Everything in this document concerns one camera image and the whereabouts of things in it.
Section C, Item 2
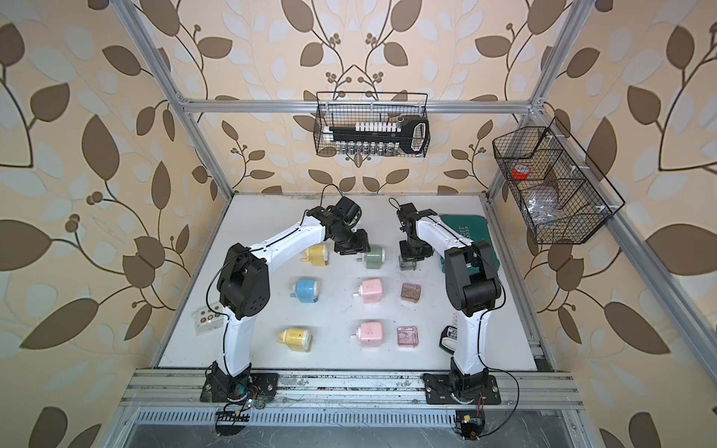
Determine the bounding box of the black wire basket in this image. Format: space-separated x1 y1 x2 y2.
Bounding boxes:
313 91 431 159
492 118 626 245

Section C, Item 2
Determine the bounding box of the clear plastic bag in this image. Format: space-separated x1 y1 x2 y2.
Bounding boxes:
525 185 563 225

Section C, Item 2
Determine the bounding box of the black socket rail on table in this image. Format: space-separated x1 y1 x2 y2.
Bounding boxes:
439 326 457 356

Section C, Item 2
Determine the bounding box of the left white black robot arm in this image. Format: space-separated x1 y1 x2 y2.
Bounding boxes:
211 196 371 388

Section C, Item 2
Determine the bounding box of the green pencil sharpener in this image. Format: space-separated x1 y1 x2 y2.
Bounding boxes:
358 245 386 270

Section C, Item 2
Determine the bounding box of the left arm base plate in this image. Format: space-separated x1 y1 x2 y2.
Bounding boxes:
200 370 279 403

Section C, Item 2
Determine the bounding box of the pink tray bottom row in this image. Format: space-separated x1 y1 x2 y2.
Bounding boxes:
396 326 419 349

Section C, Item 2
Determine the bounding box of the grey green tray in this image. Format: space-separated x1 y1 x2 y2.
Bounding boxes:
399 258 418 271

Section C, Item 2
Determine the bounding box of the black socket holder rail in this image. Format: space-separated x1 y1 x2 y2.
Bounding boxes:
314 117 431 157

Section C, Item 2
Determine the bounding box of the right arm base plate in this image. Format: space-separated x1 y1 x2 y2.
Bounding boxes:
422 373 502 406

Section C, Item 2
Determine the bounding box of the green plastic tool case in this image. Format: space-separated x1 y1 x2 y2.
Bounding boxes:
439 215 500 270

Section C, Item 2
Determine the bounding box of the yellow sharpener top row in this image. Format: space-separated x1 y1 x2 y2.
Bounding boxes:
302 244 330 267

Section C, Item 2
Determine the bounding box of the pink sharpener bottom row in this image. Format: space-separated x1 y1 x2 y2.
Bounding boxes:
350 321 385 347

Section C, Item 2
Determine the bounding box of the aluminium front rail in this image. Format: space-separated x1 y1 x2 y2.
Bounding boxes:
121 369 584 411

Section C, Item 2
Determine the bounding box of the pink sharpener row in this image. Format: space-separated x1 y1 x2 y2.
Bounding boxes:
350 321 385 347
352 278 384 304

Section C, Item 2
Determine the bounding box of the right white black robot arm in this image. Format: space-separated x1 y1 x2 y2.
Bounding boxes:
396 203 503 401

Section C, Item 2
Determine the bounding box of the black wire basket back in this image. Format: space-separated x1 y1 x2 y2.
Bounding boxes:
313 91 431 159

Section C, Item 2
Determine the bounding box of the brown pink tray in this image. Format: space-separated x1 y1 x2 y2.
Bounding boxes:
401 283 422 304

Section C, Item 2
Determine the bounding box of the black wire basket right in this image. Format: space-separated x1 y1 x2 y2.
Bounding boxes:
492 118 626 245

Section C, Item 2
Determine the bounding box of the white button control box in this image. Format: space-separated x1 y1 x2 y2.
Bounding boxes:
192 302 227 336

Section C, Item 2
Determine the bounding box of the blue pencil sharpener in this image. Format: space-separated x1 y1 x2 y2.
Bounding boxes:
291 278 320 304

